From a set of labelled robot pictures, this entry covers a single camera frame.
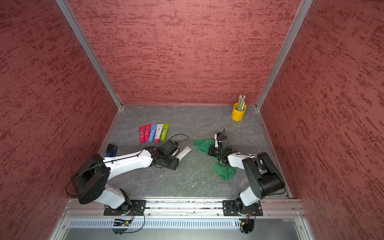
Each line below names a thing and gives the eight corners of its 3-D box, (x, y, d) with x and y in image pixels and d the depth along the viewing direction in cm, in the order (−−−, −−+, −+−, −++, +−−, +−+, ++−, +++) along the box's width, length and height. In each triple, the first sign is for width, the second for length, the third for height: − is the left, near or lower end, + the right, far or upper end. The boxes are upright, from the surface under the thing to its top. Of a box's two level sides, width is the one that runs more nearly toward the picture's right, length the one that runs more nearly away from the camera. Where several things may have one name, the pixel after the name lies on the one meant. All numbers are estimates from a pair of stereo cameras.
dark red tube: (139, 144, 100) (138, 142, 99) (140, 128, 109) (139, 126, 107) (145, 142, 101) (144, 141, 99) (145, 127, 109) (144, 125, 108)
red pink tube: (141, 141, 101) (141, 139, 99) (146, 125, 110) (145, 123, 108) (148, 141, 101) (147, 139, 100) (152, 125, 110) (151, 123, 108)
